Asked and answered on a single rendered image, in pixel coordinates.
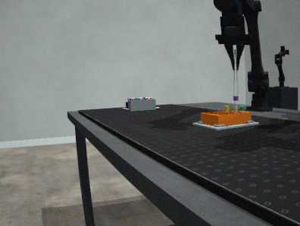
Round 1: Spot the orange rectangular rack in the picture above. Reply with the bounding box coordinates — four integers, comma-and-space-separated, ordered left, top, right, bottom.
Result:
201, 110, 252, 126

